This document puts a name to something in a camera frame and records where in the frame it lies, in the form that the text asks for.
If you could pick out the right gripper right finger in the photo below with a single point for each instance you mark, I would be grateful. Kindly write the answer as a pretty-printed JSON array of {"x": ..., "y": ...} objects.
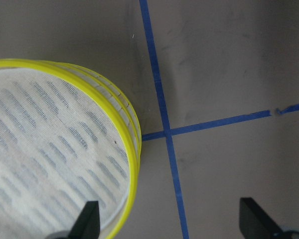
[{"x": 255, "y": 223}]

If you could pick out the yellow bamboo steamer with cloth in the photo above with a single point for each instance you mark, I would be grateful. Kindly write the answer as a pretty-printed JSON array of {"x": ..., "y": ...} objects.
[{"x": 111, "y": 100}]

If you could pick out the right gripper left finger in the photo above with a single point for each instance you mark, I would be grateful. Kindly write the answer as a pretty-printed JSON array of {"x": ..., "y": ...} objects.
[{"x": 87, "y": 225}]

